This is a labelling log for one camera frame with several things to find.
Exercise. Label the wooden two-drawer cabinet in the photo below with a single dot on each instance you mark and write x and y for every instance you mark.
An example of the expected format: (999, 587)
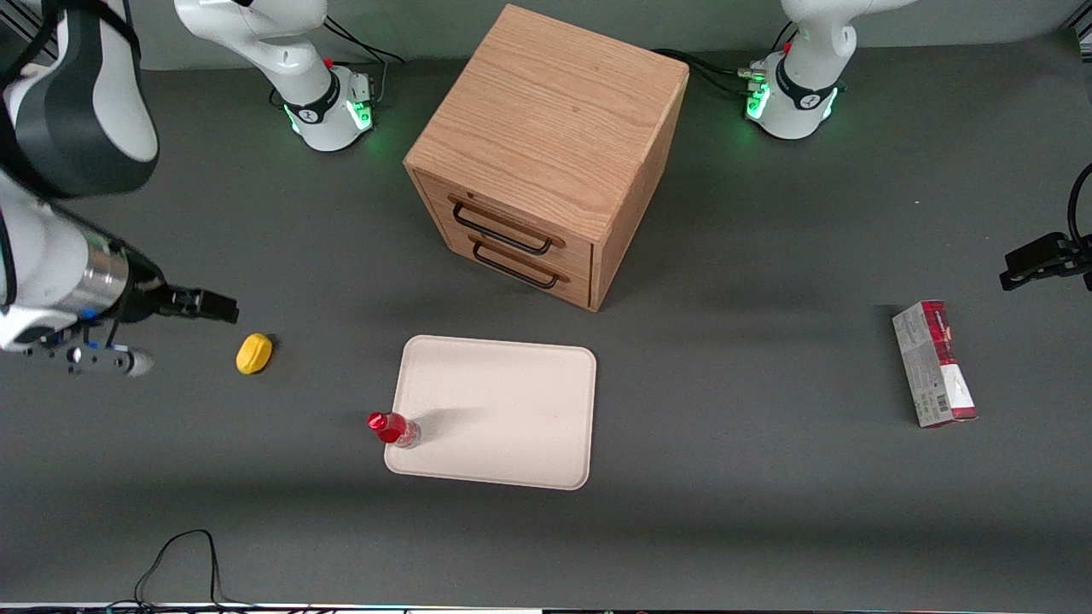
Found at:
(546, 119)

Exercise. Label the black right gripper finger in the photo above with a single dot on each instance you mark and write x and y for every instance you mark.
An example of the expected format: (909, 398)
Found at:
(213, 314)
(205, 299)

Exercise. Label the red and grey carton box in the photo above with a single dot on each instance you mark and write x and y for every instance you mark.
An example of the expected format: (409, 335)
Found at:
(934, 367)

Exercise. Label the beige plastic tray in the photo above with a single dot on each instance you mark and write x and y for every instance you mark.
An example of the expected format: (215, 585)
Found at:
(512, 409)

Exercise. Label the red coke bottle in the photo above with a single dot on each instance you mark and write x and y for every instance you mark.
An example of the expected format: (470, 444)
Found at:
(397, 431)

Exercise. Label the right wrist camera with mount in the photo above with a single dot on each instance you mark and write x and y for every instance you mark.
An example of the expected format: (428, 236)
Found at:
(102, 360)

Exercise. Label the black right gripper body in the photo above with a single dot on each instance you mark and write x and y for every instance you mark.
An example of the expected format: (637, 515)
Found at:
(147, 298)

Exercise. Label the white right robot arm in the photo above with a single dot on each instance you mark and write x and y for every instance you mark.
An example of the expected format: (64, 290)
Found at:
(51, 256)

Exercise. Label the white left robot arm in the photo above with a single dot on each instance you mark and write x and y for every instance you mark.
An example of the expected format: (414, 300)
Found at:
(810, 85)

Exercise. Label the yellow toy lemon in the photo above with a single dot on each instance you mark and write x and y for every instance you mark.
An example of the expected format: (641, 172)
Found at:
(254, 354)

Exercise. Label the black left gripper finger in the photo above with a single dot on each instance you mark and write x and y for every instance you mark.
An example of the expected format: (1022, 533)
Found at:
(1028, 277)
(1036, 250)

